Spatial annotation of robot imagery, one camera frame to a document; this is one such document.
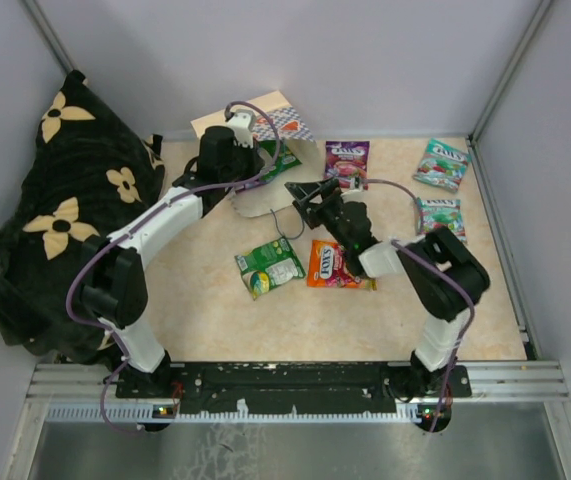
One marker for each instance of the orange Fox's candy bag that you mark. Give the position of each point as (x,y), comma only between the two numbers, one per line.
(327,269)

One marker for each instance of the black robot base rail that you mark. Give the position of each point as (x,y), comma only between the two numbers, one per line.
(287,387)

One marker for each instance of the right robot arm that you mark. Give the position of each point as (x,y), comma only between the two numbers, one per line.
(447,278)

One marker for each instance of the checkered paper bag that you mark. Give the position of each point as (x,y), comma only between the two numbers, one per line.
(277,119)

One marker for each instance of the black floral pillow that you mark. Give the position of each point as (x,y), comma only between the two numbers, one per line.
(91,176)

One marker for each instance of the teal Fox's mint candy bag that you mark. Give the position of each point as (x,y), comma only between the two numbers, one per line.
(442,166)

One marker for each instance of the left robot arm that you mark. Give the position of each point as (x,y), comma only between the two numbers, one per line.
(110,291)

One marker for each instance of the green Fox's candy bag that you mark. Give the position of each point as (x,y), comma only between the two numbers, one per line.
(269,266)

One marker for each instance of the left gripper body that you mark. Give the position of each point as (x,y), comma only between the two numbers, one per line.
(242,164)

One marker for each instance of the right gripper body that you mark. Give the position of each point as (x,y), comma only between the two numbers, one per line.
(328,212)

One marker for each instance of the teal mint cherry candy bag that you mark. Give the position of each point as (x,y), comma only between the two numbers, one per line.
(432,214)

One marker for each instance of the purple candy bag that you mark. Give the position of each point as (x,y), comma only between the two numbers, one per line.
(346,159)

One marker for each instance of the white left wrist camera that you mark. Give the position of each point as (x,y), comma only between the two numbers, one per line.
(242,123)

